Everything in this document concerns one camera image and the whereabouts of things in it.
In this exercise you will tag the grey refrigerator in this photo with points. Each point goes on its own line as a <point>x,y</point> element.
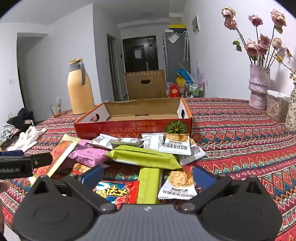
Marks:
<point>175,58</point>

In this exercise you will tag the white labelled snack packet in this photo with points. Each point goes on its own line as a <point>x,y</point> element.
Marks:
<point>151,141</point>
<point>101,141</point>

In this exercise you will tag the red gift box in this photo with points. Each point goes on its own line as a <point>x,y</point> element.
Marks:
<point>174,90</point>

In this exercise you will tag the light clothes pile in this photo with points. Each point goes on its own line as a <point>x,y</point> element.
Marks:
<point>7,133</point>

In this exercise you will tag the white wall panel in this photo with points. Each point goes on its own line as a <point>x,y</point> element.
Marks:
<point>196,24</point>

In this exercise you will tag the orange and gold snack packet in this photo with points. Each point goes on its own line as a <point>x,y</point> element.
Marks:
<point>59,155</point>

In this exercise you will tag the small green snack packet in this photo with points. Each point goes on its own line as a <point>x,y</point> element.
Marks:
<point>149,185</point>

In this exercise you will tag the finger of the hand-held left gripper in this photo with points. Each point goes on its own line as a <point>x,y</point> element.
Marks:
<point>41,158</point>
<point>15,153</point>

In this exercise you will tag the patterned tablecloth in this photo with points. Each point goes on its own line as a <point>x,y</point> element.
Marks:
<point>231,139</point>

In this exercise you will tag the large green snack packet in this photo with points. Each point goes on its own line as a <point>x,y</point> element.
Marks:
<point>143,157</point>

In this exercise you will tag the white paper notice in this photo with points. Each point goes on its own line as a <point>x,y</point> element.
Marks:
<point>138,53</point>

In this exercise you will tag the yellow box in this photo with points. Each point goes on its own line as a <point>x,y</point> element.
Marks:
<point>177,26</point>

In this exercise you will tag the yellow bag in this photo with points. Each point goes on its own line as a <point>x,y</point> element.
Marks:
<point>180,81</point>

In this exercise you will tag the dried pink roses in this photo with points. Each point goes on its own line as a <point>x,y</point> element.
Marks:
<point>252,47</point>

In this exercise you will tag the white hanging umbrella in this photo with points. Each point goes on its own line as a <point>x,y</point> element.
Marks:
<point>186,46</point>

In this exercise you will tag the red snack packet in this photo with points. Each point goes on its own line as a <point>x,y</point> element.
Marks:
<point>124,194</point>

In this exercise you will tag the dark cloth pile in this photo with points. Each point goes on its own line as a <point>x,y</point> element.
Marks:
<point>22,118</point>

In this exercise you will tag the yellow flower branch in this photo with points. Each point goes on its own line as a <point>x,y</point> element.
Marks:
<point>278,58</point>

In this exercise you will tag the glass cup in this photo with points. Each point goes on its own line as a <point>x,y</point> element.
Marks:
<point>55,110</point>

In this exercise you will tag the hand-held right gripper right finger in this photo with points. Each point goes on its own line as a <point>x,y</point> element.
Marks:
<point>203,177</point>

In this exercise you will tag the person's left hand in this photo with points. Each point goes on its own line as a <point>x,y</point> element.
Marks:
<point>4,187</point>

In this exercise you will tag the floral ceramic vase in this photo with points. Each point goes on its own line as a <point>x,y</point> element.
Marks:
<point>291,111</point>

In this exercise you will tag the dark entrance door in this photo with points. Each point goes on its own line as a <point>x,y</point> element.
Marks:
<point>129,58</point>

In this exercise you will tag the pink textured vase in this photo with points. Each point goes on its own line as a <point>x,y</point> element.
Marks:
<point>259,92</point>

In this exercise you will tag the clear food container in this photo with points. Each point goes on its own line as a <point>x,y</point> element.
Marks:
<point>276,109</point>

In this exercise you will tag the clear plastic bag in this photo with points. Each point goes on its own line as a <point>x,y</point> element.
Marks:
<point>174,38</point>

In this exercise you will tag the yellow thermos jug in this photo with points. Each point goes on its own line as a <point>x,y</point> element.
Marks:
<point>79,92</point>

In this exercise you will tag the white cloth glove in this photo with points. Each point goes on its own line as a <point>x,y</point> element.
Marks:
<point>27,139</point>

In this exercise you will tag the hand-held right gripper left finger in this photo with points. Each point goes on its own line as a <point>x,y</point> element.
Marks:
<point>92,176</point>

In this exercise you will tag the pink feathery decoration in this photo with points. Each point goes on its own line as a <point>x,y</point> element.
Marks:
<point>200,71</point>

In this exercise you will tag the blue plastic item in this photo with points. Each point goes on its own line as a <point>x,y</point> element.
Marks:
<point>185,74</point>

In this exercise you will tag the pink snack packet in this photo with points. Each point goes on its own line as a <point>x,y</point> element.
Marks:
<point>90,155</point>

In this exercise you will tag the orange cardboard box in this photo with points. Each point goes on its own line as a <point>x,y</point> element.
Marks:
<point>129,128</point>

